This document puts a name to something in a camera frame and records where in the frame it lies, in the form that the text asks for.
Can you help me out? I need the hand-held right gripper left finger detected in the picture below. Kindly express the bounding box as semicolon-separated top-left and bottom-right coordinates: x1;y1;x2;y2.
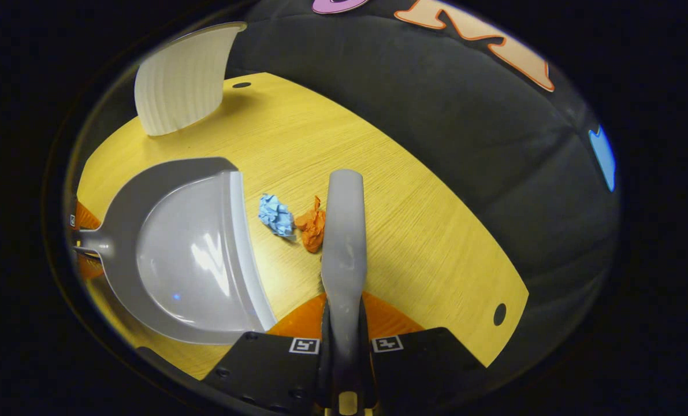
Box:
202;293;330;416

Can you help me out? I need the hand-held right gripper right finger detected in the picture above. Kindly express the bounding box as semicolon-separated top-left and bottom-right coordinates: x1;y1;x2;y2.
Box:
358;292;488;414

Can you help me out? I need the grey plastic dustpan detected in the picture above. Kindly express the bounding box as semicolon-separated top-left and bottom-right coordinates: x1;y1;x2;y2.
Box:
73;157;278;346

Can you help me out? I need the blue paper scrap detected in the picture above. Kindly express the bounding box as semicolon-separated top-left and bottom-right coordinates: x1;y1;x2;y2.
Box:
258;194;297;240

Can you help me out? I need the small grey broom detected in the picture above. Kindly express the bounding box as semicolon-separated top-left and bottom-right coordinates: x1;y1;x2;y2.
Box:
319;169;369;405

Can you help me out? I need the white ribbed garbage bin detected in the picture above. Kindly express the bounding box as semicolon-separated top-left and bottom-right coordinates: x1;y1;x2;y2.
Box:
134;22;247;137

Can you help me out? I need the orange paper scrap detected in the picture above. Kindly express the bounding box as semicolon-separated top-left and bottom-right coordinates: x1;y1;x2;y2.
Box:
295;196;327;254

